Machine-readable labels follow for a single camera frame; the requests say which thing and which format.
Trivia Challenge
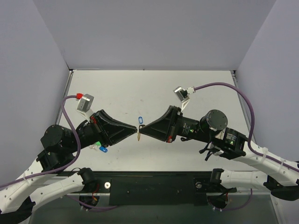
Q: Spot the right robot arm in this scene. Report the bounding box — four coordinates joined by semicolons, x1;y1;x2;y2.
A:
138;106;299;201

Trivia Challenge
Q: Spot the solid blue key tag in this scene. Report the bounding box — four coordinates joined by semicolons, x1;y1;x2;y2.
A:
99;146;108;153

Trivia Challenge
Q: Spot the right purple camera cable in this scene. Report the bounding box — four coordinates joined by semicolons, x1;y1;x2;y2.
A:
189;82;299;168

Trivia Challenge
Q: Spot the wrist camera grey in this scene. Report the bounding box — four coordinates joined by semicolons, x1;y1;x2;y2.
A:
173;86;190;103
77;94;94;112

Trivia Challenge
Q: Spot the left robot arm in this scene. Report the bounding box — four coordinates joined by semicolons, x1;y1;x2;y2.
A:
0;110;137;224

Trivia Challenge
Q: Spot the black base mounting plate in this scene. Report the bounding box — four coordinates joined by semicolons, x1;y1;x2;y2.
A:
46;171;262;206

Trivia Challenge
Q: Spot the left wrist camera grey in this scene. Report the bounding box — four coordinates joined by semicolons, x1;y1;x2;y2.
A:
77;94;94;112

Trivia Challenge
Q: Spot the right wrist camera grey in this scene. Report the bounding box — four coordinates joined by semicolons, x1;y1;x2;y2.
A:
173;86;190;103

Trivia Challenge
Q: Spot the blue outlined key tag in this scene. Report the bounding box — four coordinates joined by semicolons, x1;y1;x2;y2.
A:
138;116;143;125

